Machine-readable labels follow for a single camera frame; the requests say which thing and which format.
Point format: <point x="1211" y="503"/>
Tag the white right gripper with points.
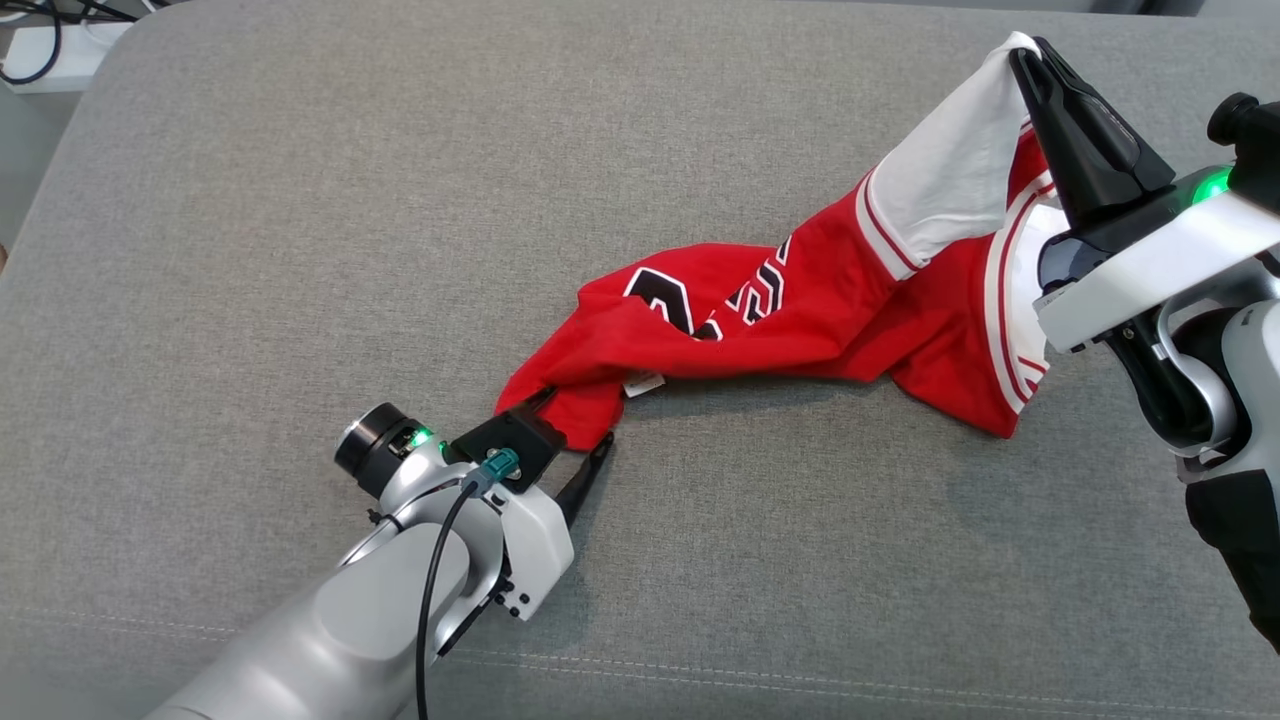
<point x="1150" y="280"/>

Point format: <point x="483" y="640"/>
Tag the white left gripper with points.
<point x="535" y="545"/>

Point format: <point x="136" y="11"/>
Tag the red Bulls 23 jersey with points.
<point x="820" y="310"/>

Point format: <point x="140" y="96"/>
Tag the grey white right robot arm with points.
<point x="1250" y="380"/>

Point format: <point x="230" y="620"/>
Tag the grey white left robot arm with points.
<point x="330" y="630"/>

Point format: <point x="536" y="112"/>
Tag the grey fabric sofa cushion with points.
<point x="300" y="200"/>

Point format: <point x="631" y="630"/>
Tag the white flat floor box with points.
<point x="70" y="55"/>

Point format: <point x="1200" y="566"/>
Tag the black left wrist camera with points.
<point x="510" y="435"/>

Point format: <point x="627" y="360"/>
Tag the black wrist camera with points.
<point x="1255" y="150"/>
<point x="510" y="435"/>

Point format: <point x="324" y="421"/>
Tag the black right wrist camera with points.
<point x="1255" y="150"/>

